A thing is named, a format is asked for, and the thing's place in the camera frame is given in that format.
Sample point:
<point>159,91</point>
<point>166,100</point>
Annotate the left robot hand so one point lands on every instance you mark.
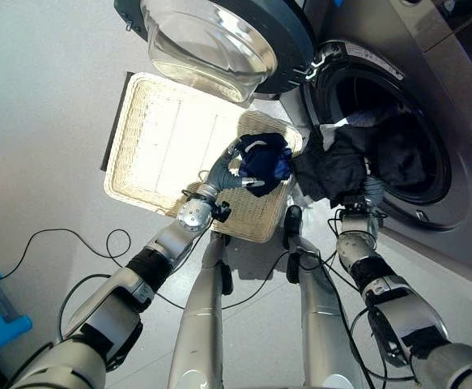
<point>220,173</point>

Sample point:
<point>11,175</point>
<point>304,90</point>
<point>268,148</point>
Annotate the dark blue garment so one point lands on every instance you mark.
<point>263,160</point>

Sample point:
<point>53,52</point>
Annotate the washing machine glass door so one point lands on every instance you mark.
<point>219,44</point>

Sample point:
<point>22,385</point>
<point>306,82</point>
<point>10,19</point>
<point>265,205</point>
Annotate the right silver robot leg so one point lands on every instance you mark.
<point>320,308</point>

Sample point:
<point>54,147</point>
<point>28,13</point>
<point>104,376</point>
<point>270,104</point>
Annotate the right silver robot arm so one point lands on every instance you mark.
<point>397,300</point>

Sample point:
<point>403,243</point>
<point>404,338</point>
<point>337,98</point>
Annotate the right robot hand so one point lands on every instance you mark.
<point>374,189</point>

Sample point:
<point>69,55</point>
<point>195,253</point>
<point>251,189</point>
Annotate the silver robot leg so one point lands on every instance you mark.
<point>203,316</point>
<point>320,308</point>

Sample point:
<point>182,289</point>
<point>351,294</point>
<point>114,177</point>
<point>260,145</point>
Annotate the clothes inside drum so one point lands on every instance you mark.
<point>385,142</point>

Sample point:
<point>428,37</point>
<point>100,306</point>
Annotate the black garment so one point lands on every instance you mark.
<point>329,164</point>

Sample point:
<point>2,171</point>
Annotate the woven wicker laundry basket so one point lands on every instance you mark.
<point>187,156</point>

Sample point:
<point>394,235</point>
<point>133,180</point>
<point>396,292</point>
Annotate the silver front-load washing machine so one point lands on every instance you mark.
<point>417,121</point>

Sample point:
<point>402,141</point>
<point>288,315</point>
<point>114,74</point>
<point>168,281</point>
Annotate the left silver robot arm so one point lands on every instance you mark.
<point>118,300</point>

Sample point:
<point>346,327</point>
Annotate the left silver robot leg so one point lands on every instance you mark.
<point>203,316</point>

